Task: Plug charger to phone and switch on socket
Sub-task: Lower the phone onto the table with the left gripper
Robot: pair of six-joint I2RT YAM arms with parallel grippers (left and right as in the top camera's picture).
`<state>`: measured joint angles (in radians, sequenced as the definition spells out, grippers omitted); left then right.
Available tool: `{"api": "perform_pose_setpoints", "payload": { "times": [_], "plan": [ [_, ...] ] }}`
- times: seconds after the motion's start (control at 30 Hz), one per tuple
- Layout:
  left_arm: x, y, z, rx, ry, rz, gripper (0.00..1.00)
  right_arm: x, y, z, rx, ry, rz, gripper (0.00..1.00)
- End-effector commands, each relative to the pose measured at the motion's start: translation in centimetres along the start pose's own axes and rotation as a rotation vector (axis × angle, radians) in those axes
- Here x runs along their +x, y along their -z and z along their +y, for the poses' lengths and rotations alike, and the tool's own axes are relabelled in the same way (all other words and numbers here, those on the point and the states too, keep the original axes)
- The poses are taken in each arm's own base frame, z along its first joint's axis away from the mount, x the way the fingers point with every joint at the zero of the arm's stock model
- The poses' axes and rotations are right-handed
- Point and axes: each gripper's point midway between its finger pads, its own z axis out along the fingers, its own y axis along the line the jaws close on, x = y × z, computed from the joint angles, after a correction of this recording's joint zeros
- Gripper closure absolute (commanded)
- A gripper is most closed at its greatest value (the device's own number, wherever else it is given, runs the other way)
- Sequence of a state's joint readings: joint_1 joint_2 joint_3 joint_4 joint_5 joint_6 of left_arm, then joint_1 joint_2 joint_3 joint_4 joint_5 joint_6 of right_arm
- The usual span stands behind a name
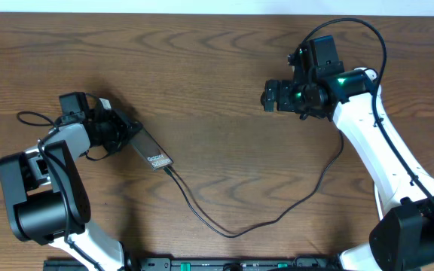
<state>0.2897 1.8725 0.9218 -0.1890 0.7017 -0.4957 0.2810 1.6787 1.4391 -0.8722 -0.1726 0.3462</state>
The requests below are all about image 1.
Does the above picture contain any black USB charging cable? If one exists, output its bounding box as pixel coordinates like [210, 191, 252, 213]
[163, 129, 345, 239]

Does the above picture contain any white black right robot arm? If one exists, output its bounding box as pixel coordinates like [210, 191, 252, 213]
[261, 35, 434, 270]

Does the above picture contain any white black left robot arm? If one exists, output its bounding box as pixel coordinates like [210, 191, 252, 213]
[0, 92, 142, 270]

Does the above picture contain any white USB charger adapter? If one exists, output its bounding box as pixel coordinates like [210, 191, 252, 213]
[355, 67, 379, 84]

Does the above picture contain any white power strip cord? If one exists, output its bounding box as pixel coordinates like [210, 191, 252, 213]
[373, 184, 384, 221]

